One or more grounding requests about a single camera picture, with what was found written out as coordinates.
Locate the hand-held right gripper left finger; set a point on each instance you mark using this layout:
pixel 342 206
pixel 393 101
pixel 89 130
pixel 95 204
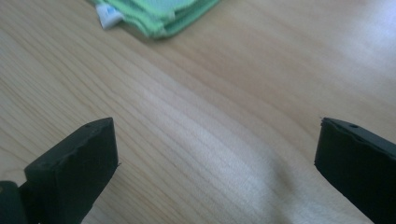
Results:
pixel 71 174

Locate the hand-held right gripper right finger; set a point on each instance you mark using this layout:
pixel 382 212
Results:
pixel 361 168

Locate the green microfibre cloth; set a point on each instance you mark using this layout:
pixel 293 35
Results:
pixel 162 15

